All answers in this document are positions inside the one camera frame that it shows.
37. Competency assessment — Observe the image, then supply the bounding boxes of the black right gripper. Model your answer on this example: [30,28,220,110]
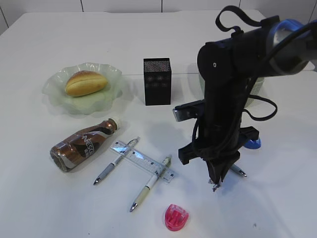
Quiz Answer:
[178,97,259,185]

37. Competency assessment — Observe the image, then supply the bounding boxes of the brown coffee drink bottle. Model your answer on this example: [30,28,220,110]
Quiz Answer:
[50,117,121,172]

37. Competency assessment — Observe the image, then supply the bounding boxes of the sugared bread roll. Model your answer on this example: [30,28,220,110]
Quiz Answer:
[65,70,108,97]

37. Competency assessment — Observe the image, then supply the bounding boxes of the small dark paper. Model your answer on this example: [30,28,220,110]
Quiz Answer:
[209,179,222,192]

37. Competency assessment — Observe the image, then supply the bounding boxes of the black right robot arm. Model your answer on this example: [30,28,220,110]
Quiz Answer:
[173,16,317,188]

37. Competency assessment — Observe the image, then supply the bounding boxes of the blue grey pen right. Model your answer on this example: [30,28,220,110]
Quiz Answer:
[230,164,247,177]

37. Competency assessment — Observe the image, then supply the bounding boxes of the blue pencil sharpener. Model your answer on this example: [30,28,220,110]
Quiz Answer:
[244,138,262,150]

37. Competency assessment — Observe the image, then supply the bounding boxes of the cream grip pen middle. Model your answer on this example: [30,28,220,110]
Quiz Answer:
[129,155,172,213]

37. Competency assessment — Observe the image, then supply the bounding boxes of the pink pencil sharpener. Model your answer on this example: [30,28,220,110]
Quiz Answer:
[164,204,189,232]

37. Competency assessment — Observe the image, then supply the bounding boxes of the grey grip pen left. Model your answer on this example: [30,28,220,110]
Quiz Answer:
[93,137,140,185]

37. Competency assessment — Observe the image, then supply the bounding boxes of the green plastic woven basket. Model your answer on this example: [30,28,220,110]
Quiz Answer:
[199,74,264,108]

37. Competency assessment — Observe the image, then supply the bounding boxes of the black mesh pen holder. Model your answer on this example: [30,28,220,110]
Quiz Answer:
[143,58,172,106]

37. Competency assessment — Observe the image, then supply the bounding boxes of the green wavy glass plate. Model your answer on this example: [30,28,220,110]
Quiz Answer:
[42,62,125,115]

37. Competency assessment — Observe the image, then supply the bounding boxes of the clear plastic ruler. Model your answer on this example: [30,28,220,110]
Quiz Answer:
[110,141,177,183]

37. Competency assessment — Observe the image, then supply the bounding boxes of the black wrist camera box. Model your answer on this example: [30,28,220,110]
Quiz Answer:
[172,100,205,122]

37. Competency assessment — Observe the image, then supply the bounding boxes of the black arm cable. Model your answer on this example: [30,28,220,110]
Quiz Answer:
[190,5,317,159]

